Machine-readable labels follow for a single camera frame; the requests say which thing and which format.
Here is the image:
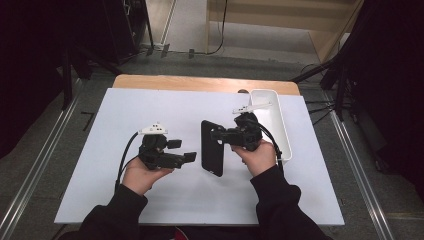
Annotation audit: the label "white plastic bin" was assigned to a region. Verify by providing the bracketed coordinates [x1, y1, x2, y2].
[248, 89, 293, 165]

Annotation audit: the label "person's right hand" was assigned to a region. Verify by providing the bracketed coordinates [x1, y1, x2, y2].
[230, 139, 278, 178]

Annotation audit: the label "black floor cables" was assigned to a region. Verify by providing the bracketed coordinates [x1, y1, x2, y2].
[304, 98, 338, 126]

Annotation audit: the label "hanging black cable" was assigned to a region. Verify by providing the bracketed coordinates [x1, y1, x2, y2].
[205, 0, 230, 56]

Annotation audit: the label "hand-held gripper black cable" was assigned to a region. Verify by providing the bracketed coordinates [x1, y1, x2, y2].
[251, 119, 285, 175]
[114, 132, 141, 195]

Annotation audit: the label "black phone case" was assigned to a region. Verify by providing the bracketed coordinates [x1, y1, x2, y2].
[200, 119, 225, 178]

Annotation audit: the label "white board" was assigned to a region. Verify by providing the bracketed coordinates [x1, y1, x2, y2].
[54, 87, 345, 227]

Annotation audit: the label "right hand-held gripper black cable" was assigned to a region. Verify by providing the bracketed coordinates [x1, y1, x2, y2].
[251, 119, 285, 175]

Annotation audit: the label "black cabinet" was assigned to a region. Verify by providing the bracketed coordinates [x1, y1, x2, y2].
[99, 0, 155, 66]

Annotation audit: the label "wooden table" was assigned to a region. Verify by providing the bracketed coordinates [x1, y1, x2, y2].
[112, 74, 301, 97]

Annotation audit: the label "person's left hand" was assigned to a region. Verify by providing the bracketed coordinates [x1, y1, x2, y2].
[121, 156, 175, 197]

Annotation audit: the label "dark curtain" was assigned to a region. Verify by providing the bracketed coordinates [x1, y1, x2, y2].
[0, 0, 73, 159]
[346, 0, 424, 203]

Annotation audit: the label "aluminium floor rail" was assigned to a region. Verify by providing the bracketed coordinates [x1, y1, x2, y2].
[0, 96, 80, 240]
[328, 99, 397, 240]

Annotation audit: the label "light wooden frame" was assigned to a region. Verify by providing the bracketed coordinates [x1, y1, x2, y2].
[204, 0, 365, 64]

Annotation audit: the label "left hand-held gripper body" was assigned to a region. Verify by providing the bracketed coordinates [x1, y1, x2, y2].
[137, 122, 185, 171]

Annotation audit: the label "black tripod stand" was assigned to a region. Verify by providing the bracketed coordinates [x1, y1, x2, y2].
[290, 49, 356, 122]

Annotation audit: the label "left hand-held gripper black cable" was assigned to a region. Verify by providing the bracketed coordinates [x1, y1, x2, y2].
[114, 132, 141, 195]

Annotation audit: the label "black metal stand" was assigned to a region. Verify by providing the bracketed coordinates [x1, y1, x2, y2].
[60, 43, 123, 111]

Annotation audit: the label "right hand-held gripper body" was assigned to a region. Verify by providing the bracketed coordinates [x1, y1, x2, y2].
[229, 101, 273, 152]

